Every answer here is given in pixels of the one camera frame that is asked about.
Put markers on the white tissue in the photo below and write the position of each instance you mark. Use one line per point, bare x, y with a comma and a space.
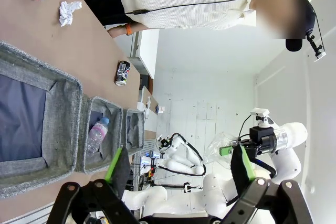
67, 12

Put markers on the person's blurred head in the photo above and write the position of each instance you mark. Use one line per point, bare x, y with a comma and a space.
278, 16

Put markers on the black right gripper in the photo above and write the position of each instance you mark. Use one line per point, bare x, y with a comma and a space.
263, 140

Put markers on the person's left forearm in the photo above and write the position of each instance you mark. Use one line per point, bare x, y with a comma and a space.
136, 26

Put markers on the wooden background table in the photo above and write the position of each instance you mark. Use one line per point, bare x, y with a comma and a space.
155, 102

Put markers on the person's left hand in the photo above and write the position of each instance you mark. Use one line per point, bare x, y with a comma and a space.
117, 31

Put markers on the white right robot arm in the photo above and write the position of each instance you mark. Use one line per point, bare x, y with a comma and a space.
288, 163

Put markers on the black blue soda can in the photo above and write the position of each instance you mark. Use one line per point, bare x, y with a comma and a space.
123, 73

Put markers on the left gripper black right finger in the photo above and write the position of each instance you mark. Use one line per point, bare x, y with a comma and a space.
240, 171

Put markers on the orange wrist watch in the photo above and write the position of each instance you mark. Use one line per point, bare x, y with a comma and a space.
128, 29

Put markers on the white background table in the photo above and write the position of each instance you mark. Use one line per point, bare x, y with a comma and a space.
147, 51

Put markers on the background white robot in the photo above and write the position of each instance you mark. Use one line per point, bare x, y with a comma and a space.
181, 162

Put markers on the grey fabric basket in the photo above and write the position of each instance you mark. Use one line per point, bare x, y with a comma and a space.
21, 119
105, 161
134, 129

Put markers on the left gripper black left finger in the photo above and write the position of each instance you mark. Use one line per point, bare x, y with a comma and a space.
120, 171

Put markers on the clear bottle pink label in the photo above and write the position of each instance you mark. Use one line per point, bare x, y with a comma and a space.
98, 132

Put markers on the white ribbed table rail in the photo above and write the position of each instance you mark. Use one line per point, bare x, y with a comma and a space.
26, 214

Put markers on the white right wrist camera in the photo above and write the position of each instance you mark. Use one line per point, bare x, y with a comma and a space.
260, 112

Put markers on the crushed clear plastic bottle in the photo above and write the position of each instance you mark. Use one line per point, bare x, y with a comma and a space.
218, 140

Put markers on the head-mounted camera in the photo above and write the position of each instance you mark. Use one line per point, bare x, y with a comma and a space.
320, 54

